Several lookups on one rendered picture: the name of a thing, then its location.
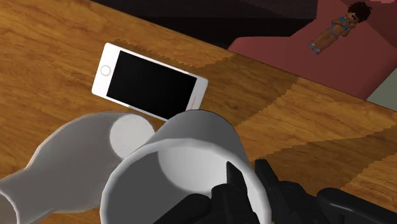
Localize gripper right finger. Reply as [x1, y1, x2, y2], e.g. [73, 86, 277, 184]
[254, 158, 397, 224]

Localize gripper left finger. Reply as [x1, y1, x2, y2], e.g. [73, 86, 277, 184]
[154, 160, 261, 224]

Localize white cup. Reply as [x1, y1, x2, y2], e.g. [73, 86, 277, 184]
[99, 109, 273, 224]

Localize white smartphone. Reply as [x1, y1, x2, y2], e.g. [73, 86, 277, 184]
[91, 42, 209, 122]

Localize dark red sofa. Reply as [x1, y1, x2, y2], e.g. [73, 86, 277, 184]
[227, 0, 397, 101]

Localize white vase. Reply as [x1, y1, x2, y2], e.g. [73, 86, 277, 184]
[0, 111, 156, 224]

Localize dark-haired doll figure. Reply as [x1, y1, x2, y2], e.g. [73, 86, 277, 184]
[308, 1, 373, 55]

